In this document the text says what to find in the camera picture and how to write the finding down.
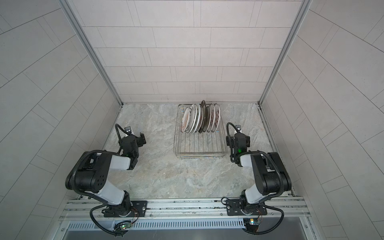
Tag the circuit board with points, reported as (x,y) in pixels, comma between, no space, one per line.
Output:
(251,225)
(122,227)

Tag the dark striped rim plate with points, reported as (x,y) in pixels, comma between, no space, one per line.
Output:
(204,116)

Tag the metal wire dish rack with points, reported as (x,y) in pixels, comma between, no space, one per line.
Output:
(198,146)

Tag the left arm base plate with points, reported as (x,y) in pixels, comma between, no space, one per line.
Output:
(134,209)

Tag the right circuit board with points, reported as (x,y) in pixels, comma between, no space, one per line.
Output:
(251,225)

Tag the aluminium corner profile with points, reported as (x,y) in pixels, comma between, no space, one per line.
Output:
(88,47)
(286,47)

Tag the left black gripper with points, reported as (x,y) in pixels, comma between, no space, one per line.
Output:
(140,140)

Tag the left circuit board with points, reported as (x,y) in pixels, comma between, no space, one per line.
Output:
(122,227)

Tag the white red patterned plate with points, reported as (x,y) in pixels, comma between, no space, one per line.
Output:
(186,119)

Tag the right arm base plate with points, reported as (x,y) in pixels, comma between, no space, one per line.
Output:
(238,207)

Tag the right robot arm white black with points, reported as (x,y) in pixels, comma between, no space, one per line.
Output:
(270,175)

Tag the aluminium mounting rail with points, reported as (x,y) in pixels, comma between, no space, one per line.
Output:
(211,208)

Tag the white black radial stripe plate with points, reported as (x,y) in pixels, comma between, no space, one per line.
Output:
(197,121)

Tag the left aluminium corner profile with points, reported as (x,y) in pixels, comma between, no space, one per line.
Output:
(88,47)

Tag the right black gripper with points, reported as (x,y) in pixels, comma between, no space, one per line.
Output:
(229,141)

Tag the rightmost white patterned plate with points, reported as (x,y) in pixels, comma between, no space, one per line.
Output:
(217,117)

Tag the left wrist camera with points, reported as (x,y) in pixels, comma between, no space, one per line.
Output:
(128,130)

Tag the white plate fruit pattern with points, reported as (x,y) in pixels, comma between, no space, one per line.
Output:
(192,118)

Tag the right aluminium corner profile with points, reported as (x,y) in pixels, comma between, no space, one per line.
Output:
(286,47)

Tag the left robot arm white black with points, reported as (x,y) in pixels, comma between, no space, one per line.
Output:
(89,177)

